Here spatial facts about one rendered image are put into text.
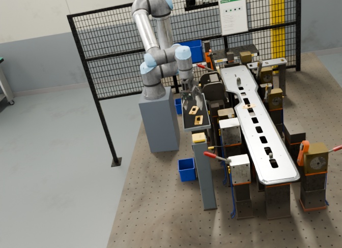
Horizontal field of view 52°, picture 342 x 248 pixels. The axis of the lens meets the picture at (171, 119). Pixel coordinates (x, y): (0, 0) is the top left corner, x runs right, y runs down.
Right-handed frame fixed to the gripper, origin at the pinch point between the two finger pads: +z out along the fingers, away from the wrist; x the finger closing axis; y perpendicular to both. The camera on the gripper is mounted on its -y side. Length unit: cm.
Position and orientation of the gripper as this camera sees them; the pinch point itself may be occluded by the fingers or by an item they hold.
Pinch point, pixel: (193, 107)
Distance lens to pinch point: 192.6
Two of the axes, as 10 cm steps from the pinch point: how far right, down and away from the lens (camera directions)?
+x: 9.3, 0.3, -3.8
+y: -3.3, 5.3, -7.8
